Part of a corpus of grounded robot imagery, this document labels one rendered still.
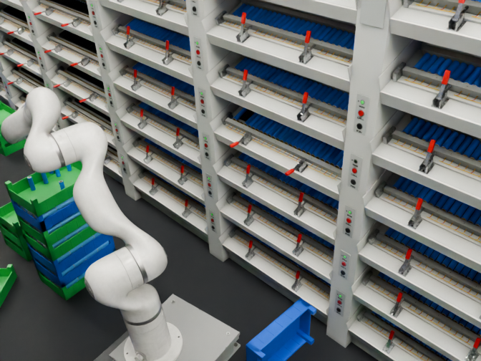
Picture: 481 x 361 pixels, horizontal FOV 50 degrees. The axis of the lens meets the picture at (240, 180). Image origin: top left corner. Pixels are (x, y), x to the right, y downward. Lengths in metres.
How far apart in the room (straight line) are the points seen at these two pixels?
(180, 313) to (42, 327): 0.76
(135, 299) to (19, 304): 1.07
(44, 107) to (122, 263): 0.49
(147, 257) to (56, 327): 0.99
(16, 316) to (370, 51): 1.82
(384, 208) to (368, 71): 0.45
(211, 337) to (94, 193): 0.62
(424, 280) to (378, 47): 0.75
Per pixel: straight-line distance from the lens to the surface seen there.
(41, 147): 1.52
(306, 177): 1.79
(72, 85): 3.07
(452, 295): 1.73
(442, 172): 1.51
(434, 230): 1.62
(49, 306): 2.49
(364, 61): 1.47
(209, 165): 2.18
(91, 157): 1.52
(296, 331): 2.20
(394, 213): 1.66
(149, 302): 1.57
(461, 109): 1.41
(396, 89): 1.47
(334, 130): 1.65
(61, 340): 2.34
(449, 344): 1.87
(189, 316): 1.84
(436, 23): 1.36
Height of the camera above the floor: 1.75
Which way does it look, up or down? 36 degrees down
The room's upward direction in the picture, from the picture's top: 2 degrees counter-clockwise
